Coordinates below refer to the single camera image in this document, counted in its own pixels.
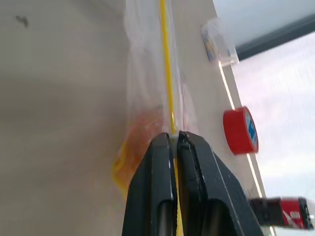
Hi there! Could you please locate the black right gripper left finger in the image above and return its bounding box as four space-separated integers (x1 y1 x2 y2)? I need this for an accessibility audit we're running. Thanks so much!
122 132 178 236

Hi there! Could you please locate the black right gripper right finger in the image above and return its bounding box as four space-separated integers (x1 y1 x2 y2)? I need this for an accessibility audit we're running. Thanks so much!
176 130 263 236

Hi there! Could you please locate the clear bag with yellow zipper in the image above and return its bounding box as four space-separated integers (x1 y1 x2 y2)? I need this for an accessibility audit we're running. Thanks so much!
112 0 200 236

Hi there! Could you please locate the red tape roll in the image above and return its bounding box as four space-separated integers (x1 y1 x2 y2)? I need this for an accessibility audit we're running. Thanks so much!
223 106 259 155

